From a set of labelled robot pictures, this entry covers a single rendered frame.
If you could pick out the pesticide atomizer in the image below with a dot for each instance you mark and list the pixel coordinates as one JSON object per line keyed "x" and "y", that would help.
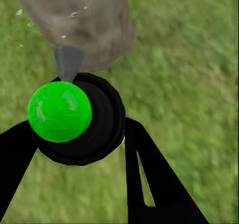
{"x": 78, "y": 118}

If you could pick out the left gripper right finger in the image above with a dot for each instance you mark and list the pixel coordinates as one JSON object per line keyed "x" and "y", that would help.
{"x": 173, "y": 204}

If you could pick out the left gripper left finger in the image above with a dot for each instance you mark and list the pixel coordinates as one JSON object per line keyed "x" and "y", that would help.
{"x": 17, "y": 148}

